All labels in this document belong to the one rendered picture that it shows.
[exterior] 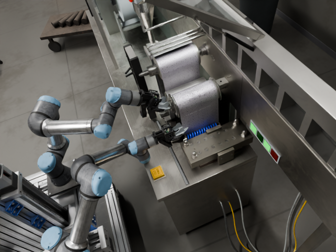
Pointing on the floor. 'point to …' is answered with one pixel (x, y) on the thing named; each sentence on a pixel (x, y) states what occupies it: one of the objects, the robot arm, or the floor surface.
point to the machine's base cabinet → (211, 198)
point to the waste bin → (260, 12)
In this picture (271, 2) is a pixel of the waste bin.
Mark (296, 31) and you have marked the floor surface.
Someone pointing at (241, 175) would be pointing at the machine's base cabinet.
